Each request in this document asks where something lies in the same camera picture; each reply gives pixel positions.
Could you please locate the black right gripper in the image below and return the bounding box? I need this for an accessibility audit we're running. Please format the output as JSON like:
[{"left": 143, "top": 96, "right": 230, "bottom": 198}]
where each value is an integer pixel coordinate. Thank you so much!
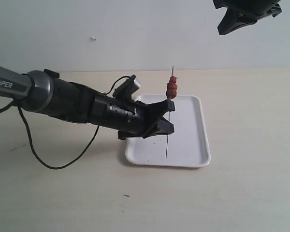
[{"left": 213, "top": 0, "right": 282, "bottom": 35}]

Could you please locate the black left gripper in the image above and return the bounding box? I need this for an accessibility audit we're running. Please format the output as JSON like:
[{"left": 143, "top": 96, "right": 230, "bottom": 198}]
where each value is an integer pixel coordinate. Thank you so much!
[{"left": 91, "top": 94, "right": 175, "bottom": 139}]

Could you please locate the thin metal skewer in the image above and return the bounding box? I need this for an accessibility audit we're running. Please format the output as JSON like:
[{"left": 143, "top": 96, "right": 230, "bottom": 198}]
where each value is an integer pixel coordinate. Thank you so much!
[{"left": 165, "top": 65, "right": 174, "bottom": 160}]

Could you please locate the dark red round fruit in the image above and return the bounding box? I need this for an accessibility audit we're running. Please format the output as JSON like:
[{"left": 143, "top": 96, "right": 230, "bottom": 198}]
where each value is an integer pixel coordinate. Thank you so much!
[{"left": 167, "top": 82, "right": 178, "bottom": 91}]

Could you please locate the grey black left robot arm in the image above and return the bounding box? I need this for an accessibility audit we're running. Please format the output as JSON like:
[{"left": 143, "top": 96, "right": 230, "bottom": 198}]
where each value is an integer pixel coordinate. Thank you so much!
[{"left": 0, "top": 66, "right": 175, "bottom": 140}]

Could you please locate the white rectangular plastic tray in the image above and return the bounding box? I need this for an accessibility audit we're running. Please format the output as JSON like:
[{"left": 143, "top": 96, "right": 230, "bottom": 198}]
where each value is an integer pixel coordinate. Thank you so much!
[{"left": 125, "top": 95, "right": 211, "bottom": 168}]

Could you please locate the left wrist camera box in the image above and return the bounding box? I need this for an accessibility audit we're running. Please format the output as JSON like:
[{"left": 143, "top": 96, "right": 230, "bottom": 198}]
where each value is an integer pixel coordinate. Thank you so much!
[{"left": 113, "top": 74, "right": 141, "bottom": 100}]

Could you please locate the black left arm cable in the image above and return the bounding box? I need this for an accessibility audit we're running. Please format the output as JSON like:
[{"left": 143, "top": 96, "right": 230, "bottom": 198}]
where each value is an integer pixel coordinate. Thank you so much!
[{"left": 0, "top": 76, "right": 133, "bottom": 170}]

